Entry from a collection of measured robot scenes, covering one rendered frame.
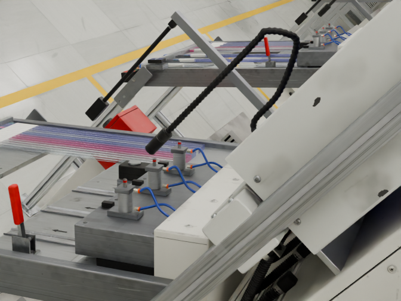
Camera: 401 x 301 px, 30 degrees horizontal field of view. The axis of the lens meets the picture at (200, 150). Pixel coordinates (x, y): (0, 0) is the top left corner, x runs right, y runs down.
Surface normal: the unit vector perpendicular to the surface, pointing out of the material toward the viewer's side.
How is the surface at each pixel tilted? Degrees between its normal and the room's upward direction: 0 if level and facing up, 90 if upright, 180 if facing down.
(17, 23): 0
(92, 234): 90
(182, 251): 90
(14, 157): 43
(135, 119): 0
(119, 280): 90
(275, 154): 90
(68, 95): 0
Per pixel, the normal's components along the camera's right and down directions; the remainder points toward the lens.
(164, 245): -0.34, 0.26
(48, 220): 0.01, -0.96
